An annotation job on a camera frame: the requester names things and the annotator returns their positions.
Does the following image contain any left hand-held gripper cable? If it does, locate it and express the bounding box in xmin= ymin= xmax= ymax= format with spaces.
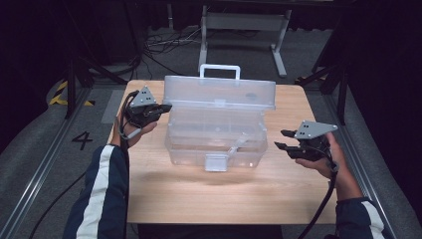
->
xmin=28 ymin=90 xmax=142 ymax=239

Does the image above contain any person's right hand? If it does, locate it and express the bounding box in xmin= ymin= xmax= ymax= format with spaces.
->
xmin=295 ymin=132 xmax=364 ymax=202

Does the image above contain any black metal stand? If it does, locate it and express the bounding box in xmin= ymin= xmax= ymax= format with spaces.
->
xmin=295 ymin=63 xmax=349 ymax=125
xmin=64 ymin=56 xmax=128 ymax=119

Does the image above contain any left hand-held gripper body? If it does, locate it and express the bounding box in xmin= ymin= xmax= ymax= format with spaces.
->
xmin=123 ymin=86 xmax=163 ymax=128

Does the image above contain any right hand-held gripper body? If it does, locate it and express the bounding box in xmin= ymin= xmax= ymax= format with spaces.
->
xmin=286 ymin=119 xmax=338 ymax=162

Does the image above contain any right hand-held gripper cable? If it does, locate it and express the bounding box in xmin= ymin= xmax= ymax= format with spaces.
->
xmin=298 ymin=160 xmax=339 ymax=239

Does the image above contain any clear plastic storage box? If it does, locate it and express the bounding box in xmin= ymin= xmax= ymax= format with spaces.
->
xmin=162 ymin=64 xmax=277 ymax=173

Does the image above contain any bundle of floor cables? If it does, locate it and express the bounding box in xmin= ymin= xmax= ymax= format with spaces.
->
xmin=142 ymin=26 xmax=203 ymax=78

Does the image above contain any grey metal table frame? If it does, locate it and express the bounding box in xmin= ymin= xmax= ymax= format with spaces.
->
xmin=197 ymin=4 xmax=293 ymax=79

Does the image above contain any red white ointment tube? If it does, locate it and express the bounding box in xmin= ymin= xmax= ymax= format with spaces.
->
xmin=227 ymin=132 xmax=251 ymax=157

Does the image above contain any hand-held gripper cable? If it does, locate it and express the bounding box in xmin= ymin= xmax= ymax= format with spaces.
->
xmin=298 ymin=160 xmax=339 ymax=239
xmin=28 ymin=90 xmax=142 ymax=239

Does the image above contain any person's left hand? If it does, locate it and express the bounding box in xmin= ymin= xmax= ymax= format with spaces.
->
xmin=110 ymin=114 xmax=158 ymax=148

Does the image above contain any aluminium floor rail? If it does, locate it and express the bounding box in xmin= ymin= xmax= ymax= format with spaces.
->
xmin=322 ymin=94 xmax=397 ymax=239
xmin=0 ymin=88 xmax=91 ymax=239

